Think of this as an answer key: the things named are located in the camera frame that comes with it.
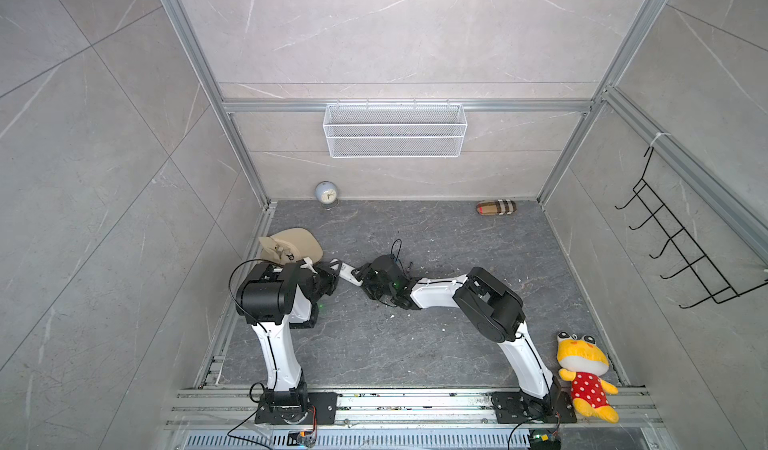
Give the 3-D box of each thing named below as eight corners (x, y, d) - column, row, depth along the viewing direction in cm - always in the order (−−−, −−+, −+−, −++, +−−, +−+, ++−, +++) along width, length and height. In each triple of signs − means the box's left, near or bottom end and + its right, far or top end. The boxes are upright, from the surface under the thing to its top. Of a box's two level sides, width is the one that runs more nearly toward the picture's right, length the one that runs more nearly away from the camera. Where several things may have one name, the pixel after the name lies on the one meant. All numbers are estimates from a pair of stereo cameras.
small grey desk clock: (316, 205, 121) (312, 189, 114) (327, 194, 126) (323, 178, 119) (331, 212, 119) (327, 195, 112) (341, 200, 123) (338, 184, 116)
